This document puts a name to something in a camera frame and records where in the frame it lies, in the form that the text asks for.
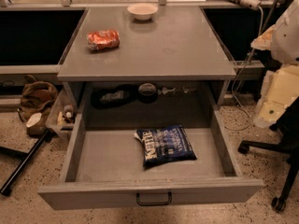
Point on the grey cabinet counter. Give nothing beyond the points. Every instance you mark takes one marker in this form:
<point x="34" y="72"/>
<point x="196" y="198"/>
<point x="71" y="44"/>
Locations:
<point x="177" y="45"/>

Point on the grey open top drawer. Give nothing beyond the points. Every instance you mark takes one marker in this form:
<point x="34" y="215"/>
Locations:
<point x="103" y="166"/>

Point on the roll of dark tape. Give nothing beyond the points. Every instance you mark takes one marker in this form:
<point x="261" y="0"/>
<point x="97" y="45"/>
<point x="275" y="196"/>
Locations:
<point x="147" y="93"/>

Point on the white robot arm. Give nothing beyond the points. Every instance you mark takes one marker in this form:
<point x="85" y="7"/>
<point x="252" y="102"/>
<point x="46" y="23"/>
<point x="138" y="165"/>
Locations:
<point x="281" y="88"/>

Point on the white ceramic bowl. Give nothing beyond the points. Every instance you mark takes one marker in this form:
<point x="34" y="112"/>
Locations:
<point x="142" y="11"/>

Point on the orange red chip bag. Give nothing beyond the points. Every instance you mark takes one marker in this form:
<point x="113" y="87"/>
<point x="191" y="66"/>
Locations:
<point x="103" y="39"/>

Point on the black drawer handle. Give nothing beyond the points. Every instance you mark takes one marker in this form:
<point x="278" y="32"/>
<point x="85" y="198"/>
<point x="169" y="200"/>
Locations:
<point x="153" y="199"/>

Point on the blue Kettle chip bag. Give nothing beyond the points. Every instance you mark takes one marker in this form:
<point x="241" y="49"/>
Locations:
<point x="165" y="145"/>

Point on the black object under counter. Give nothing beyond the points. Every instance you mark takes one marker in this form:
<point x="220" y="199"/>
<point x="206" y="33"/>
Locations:
<point x="110" y="98"/>

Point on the clear plastic storage bin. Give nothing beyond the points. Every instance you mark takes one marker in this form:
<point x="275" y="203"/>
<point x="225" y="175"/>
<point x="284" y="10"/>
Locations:
<point x="57" y="121"/>

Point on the brown cloth bag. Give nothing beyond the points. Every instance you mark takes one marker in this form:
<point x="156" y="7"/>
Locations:
<point x="37" y="97"/>

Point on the black metal stand leg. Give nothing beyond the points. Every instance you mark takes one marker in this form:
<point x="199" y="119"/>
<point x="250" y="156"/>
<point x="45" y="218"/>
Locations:
<point x="24" y="158"/>

